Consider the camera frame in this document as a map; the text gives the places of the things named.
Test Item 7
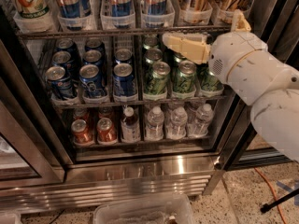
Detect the clear plastic bin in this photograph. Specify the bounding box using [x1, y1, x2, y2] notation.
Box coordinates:
[93, 193, 195, 224]

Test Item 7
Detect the stainless steel fridge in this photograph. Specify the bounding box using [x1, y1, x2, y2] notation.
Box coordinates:
[0, 0, 286, 213]

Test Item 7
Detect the orange cable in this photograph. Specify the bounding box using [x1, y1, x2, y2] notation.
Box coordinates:
[253, 167, 288, 224]

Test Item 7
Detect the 7up can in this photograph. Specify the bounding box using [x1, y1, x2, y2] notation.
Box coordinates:
[11, 0, 50, 19]

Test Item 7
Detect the blue can second row left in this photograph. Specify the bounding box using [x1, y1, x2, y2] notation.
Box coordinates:
[52, 51, 78, 80]

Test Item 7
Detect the water bottle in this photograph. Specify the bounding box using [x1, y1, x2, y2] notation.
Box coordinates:
[166, 106, 188, 140]
[187, 104, 214, 137]
[146, 106, 164, 141]

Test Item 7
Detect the red can front right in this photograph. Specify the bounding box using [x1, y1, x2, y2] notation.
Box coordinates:
[96, 118, 117, 143]

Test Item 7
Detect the red can back right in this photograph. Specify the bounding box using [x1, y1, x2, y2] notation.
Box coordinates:
[98, 106, 114, 120]

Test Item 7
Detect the blue can back left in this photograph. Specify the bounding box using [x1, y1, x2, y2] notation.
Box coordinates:
[55, 38, 78, 55]

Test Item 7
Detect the green can back left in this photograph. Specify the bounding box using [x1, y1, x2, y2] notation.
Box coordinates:
[143, 35, 159, 50]

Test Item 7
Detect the red can back left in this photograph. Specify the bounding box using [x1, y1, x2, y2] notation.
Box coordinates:
[73, 108, 90, 122]

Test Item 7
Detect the water bottle left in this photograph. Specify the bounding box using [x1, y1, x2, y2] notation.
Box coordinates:
[146, 106, 164, 141]

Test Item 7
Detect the green can second row middle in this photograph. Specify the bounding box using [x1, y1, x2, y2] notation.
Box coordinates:
[173, 52, 186, 64]

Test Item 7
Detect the blue can second row middle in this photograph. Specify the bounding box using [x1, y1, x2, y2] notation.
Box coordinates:
[82, 49, 105, 68]

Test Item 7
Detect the black stand leg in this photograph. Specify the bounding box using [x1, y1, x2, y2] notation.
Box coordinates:
[260, 189, 299, 214]

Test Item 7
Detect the water bottle right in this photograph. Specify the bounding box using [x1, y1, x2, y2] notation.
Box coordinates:
[187, 104, 214, 137]

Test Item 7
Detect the blue can front right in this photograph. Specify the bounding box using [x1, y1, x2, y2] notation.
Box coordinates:
[113, 63, 137, 97]

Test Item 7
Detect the blue can second row right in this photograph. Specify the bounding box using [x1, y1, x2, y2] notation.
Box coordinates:
[114, 49, 134, 64]

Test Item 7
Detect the water bottle middle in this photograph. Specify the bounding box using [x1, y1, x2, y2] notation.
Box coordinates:
[166, 106, 188, 140]

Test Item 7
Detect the blue can front middle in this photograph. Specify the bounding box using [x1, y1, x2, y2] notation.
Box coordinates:
[79, 64, 107, 98]

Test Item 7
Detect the green can second row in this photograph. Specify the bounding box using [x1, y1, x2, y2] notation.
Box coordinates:
[144, 49, 163, 66]
[173, 52, 186, 64]

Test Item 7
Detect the blue can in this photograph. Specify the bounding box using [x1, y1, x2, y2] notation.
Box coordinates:
[55, 38, 78, 55]
[85, 37, 106, 53]
[79, 64, 107, 98]
[46, 66, 77, 100]
[113, 63, 137, 97]

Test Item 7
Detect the red bull can far left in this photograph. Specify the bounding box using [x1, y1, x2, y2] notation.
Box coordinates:
[56, 0, 92, 19]

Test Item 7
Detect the green can front middle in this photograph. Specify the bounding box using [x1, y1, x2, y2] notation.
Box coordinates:
[173, 61, 196, 93]

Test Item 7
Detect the green can front right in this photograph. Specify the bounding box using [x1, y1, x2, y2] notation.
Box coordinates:
[199, 66, 223, 92]

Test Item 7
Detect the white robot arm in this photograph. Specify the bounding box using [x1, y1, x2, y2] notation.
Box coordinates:
[163, 9, 299, 161]

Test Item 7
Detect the green can front left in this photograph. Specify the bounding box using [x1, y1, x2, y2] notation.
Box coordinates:
[145, 62, 170, 95]

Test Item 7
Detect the blue can back middle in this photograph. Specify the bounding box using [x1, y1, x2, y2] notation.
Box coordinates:
[85, 37, 106, 53]

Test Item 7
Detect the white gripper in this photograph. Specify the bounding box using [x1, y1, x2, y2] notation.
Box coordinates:
[162, 9, 268, 84]

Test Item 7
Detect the green can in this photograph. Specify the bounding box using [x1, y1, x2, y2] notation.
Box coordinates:
[145, 62, 170, 95]
[143, 35, 159, 50]
[199, 66, 223, 92]
[173, 61, 196, 93]

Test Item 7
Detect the blue can front left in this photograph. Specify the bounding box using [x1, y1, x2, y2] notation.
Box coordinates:
[46, 66, 77, 100]

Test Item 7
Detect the red can front left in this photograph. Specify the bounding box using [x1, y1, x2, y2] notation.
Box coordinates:
[71, 119, 93, 145]

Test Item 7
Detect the green can second row left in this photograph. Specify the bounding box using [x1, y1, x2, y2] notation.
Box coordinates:
[144, 49, 163, 66]

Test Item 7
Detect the blue can second row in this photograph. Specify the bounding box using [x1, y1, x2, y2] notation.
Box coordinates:
[114, 49, 134, 64]
[52, 51, 78, 80]
[82, 49, 105, 68]

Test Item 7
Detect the brown drink bottle white cap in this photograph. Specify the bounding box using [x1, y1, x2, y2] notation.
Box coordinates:
[121, 106, 141, 143]

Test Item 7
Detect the red bull can middle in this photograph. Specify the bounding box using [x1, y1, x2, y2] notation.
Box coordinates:
[107, 0, 133, 18]

